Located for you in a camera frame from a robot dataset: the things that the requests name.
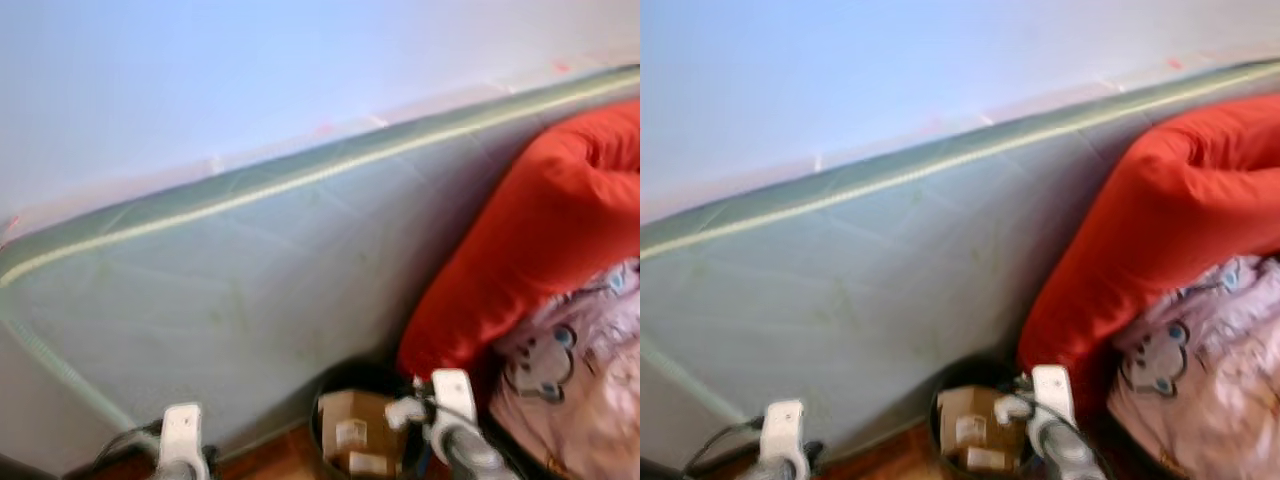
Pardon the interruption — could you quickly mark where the brown cardboard box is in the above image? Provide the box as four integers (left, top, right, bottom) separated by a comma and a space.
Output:
937, 385, 1021, 473
318, 390, 406, 476

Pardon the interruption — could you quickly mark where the white paper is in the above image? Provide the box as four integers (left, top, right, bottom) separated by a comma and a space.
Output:
993, 393, 1036, 426
385, 397, 429, 431

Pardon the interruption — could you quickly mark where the pink cartoon bear blanket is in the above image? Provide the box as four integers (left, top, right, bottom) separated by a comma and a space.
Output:
1105, 255, 1280, 480
487, 258, 641, 480

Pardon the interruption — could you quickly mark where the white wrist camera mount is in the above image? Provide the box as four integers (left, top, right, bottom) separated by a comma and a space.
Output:
1031, 364, 1077, 422
431, 369, 479, 427
760, 400, 807, 466
160, 403, 205, 471

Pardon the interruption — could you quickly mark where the green quilted mattress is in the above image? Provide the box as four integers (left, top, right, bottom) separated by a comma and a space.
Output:
640, 58, 1280, 471
0, 65, 641, 471

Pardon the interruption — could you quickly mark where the large red cushion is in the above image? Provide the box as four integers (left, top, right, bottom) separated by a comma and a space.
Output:
397, 100, 641, 381
1017, 93, 1280, 401

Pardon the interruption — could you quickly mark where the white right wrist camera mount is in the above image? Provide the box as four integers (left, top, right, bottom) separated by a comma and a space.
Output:
1031, 364, 1077, 422
431, 369, 479, 427

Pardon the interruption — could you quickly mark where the black round bin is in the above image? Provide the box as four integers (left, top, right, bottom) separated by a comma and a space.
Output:
928, 355, 1111, 480
308, 358, 501, 480

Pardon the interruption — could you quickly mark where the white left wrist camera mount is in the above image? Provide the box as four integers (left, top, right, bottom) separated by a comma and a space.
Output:
160, 403, 205, 471
760, 400, 807, 466

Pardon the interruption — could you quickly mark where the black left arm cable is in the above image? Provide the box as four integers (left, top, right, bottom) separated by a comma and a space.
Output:
690, 418, 766, 471
95, 420, 166, 471

